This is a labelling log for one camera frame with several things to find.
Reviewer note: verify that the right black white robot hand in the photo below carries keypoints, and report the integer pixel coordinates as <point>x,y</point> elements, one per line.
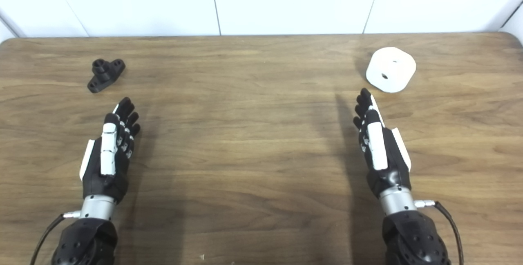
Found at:
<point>378,146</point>

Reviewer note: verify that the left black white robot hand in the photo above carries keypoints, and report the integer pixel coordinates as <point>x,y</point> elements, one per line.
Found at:
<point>108,154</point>

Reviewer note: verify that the black plastic holder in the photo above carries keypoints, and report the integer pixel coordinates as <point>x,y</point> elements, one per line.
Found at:
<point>104,75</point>

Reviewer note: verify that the round white plastic piece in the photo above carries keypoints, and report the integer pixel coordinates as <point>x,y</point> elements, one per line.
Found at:
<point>396,65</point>

